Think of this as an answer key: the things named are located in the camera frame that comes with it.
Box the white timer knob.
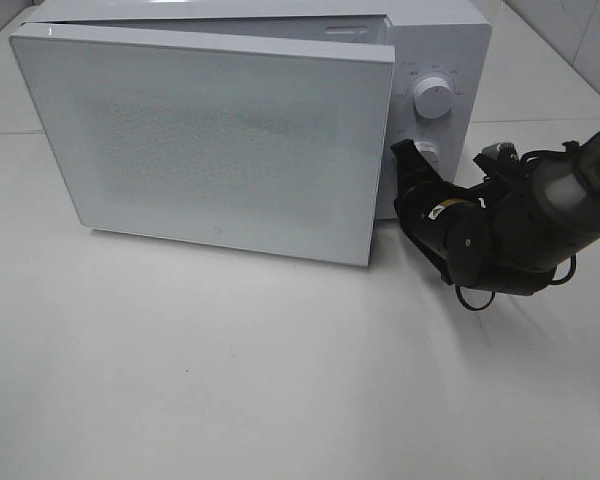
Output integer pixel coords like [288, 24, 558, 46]
[415, 141, 440, 170]

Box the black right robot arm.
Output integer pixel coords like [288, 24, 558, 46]
[391, 131, 600, 296]

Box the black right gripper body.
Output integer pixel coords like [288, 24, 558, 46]
[394, 181, 488, 260]

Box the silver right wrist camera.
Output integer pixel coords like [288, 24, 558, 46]
[481, 142, 518, 162]

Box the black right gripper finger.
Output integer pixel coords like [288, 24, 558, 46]
[415, 242, 454, 285]
[390, 139, 443, 197]

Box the white microwave door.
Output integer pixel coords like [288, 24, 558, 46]
[10, 22, 395, 266]

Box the white microwave oven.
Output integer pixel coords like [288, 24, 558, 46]
[16, 1, 491, 220]

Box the upper white power knob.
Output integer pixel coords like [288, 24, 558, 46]
[413, 73, 453, 120]

